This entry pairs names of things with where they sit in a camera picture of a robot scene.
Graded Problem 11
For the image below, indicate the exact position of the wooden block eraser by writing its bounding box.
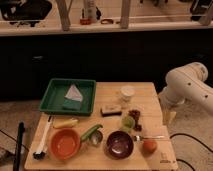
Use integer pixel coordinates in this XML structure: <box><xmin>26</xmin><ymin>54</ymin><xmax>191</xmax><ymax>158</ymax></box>
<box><xmin>101</xmin><ymin>105</ymin><xmax>122</xmax><ymax>117</ymax></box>

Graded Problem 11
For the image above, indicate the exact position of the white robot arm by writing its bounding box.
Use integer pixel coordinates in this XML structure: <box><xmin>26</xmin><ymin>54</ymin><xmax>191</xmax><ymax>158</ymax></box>
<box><xmin>158</xmin><ymin>62</ymin><xmax>213</xmax><ymax>125</ymax></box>

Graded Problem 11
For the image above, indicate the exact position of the purple bowl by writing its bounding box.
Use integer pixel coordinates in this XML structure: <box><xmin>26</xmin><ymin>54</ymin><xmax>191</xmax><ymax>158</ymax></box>
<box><xmin>105</xmin><ymin>131</ymin><xmax>134</xmax><ymax>159</ymax></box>

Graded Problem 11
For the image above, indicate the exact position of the orange bowl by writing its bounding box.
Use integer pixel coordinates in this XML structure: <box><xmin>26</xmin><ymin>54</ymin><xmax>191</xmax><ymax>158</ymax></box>
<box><xmin>48</xmin><ymin>128</ymin><xmax>81</xmax><ymax>160</ymax></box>

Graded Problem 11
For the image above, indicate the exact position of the green plastic tray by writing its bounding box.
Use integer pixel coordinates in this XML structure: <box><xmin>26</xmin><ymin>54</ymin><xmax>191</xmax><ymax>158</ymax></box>
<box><xmin>39</xmin><ymin>78</ymin><xmax>96</xmax><ymax>116</ymax></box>

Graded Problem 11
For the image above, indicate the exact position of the grey folded cloth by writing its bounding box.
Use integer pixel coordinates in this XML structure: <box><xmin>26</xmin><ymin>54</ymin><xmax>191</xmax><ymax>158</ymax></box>
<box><xmin>65</xmin><ymin>84</ymin><xmax>83</xmax><ymax>101</ymax></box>

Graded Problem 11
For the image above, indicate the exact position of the green sponge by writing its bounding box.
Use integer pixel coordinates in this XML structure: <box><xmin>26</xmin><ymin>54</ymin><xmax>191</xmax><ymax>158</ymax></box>
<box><xmin>62</xmin><ymin>99</ymin><xmax>81</xmax><ymax>110</ymax></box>

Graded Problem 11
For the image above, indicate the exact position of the dark red grapes toy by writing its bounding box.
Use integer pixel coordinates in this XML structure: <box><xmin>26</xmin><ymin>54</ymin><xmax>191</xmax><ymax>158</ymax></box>
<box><xmin>128</xmin><ymin>110</ymin><xmax>142</xmax><ymax>131</ymax></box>

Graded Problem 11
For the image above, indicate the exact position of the silver fork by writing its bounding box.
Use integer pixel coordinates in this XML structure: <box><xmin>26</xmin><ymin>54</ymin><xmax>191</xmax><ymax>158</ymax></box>
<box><xmin>133</xmin><ymin>135</ymin><xmax>164</xmax><ymax>141</ymax></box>

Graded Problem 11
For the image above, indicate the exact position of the orange fruit toy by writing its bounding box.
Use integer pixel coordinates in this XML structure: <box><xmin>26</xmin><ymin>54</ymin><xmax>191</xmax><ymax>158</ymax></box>
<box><xmin>143</xmin><ymin>139</ymin><xmax>157</xmax><ymax>154</ymax></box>

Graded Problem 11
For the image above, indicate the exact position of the white bottle on shelf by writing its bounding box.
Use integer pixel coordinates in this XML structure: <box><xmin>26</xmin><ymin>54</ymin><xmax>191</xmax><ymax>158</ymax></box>
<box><xmin>83</xmin><ymin>0</ymin><xmax>97</xmax><ymax>23</ymax></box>

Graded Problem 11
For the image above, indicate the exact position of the white black brush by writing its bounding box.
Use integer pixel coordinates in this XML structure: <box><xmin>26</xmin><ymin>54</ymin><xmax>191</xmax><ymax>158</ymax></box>
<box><xmin>33</xmin><ymin>116</ymin><xmax>52</xmax><ymax>160</ymax></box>

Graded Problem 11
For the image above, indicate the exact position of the black pole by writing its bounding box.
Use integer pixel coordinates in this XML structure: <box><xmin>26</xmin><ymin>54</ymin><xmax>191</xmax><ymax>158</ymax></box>
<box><xmin>13</xmin><ymin>122</ymin><xmax>25</xmax><ymax>171</ymax></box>

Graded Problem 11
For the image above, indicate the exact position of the black bag on shelf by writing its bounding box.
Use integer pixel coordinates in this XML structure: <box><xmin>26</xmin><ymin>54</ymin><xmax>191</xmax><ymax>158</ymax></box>
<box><xmin>0</xmin><ymin>0</ymin><xmax>52</xmax><ymax>27</ymax></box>

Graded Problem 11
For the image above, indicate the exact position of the green handled measuring scoop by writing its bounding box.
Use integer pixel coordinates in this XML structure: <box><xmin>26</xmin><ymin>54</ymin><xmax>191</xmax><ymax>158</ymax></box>
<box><xmin>80</xmin><ymin>124</ymin><xmax>103</xmax><ymax>146</ymax></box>

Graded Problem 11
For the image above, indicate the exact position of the wooden shelf post right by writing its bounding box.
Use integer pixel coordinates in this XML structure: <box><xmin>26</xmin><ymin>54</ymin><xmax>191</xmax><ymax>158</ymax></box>
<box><xmin>120</xmin><ymin>0</ymin><xmax>131</xmax><ymax>29</ymax></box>

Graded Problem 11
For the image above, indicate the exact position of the wooden shelf post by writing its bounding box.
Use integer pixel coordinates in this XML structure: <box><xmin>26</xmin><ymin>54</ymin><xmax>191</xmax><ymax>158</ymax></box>
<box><xmin>120</xmin><ymin>0</ymin><xmax>131</xmax><ymax>29</ymax></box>
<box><xmin>55</xmin><ymin>0</ymin><xmax>70</xmax><ymax>31</ymax></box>

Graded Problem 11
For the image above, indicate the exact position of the black cable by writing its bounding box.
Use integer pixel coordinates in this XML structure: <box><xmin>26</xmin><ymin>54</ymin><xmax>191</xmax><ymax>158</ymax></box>
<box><xmin>169</xmin><ymin>132</ymin><xmax>213</xmax><ymax>171</ymax></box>

